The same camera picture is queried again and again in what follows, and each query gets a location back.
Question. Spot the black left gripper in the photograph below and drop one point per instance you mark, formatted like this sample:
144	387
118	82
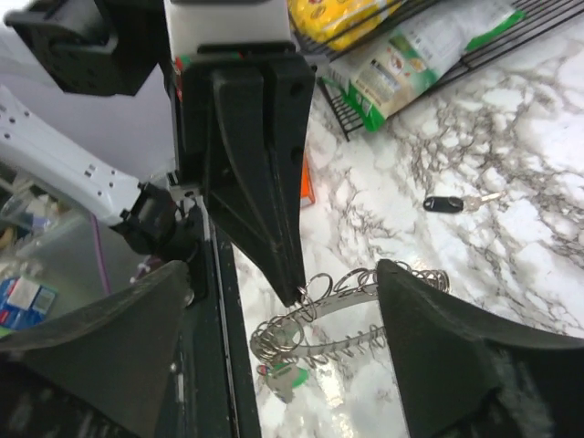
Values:
242	115

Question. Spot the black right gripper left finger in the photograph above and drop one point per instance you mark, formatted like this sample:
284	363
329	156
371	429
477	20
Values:
99	371

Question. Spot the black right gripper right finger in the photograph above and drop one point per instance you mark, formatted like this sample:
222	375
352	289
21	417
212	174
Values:
465	372

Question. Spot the metal numbered key ring disc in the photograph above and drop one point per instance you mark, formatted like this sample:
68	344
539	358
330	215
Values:
287	338

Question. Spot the key with green tag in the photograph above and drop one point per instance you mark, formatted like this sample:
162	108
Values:
282	379

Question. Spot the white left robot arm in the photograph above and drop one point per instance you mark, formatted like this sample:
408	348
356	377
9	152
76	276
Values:
96	93

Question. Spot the orange razor package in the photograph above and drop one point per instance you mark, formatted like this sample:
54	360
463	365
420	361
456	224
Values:
307	196

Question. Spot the blue green box below table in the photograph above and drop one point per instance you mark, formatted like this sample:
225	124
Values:
24	304

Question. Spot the green white packet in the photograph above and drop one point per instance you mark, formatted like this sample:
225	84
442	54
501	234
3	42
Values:
388	73

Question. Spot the yellow Lays chips bag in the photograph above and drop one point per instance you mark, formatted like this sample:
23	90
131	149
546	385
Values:
339	23

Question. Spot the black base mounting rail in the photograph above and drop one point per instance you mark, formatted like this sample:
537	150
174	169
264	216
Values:
210	388

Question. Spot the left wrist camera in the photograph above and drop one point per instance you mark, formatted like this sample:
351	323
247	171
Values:
192	24

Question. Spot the black wire basket rack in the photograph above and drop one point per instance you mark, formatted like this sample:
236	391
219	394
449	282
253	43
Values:
540	17

